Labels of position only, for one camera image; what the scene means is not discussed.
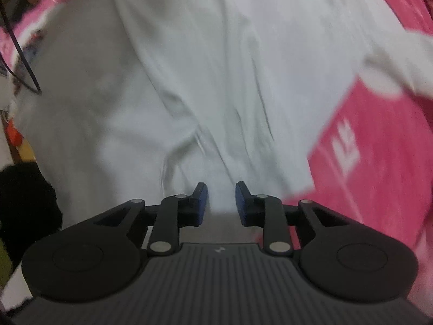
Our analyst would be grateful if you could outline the white button shirt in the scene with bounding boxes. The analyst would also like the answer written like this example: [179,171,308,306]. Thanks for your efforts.
[12,0,433,244]

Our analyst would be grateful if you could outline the orange packet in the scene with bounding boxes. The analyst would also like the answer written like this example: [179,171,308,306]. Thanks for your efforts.
[7,120,24,147]

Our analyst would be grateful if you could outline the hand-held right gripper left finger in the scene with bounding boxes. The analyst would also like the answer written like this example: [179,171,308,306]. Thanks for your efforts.
[93,182,208,256]

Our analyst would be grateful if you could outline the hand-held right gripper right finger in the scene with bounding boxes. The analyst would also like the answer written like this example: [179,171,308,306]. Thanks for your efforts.
[236,181,349,257]

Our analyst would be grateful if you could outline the black cable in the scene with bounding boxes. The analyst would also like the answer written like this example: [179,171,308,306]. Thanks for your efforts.
[0,0,43,95]

